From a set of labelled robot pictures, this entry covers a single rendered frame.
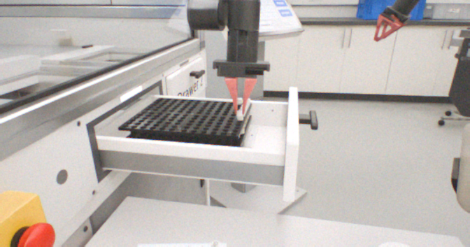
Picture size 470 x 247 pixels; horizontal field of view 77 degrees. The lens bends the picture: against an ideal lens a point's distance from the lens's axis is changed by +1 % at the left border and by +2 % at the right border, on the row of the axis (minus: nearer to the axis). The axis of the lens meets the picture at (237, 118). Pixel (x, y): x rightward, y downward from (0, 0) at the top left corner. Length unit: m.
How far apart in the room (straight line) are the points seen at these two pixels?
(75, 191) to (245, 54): 0.35
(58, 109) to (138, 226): 0.23
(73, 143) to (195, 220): 0.23
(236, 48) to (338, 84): 3.12
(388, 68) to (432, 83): 0.51
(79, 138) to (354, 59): 3.28
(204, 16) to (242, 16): 0.07
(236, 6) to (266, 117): 0.28
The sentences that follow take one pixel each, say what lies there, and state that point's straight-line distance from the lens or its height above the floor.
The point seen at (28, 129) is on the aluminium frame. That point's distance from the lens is 0.46.
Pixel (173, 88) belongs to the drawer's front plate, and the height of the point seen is 0.90.
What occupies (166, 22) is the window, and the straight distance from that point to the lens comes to 0.85.
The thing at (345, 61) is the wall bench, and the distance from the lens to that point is 3.56.
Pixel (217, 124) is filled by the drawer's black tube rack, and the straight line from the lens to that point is 0.56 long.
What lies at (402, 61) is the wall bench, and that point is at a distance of 3.74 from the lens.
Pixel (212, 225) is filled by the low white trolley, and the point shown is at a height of 0.76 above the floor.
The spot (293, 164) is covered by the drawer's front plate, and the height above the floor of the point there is 0.89.
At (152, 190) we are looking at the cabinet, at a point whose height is 0.66.
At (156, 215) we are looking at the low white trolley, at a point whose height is 0.76.
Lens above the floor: 1.12
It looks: 22 degrees down
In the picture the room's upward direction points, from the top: straight up
